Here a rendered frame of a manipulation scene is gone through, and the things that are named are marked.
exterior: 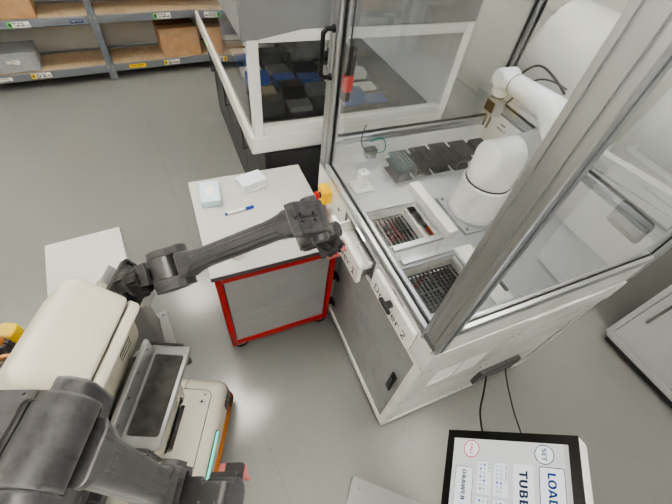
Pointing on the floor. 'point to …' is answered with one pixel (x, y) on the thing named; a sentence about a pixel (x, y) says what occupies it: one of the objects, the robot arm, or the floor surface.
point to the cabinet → (395, 378)
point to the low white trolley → (264, 260)
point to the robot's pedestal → (72, 255)
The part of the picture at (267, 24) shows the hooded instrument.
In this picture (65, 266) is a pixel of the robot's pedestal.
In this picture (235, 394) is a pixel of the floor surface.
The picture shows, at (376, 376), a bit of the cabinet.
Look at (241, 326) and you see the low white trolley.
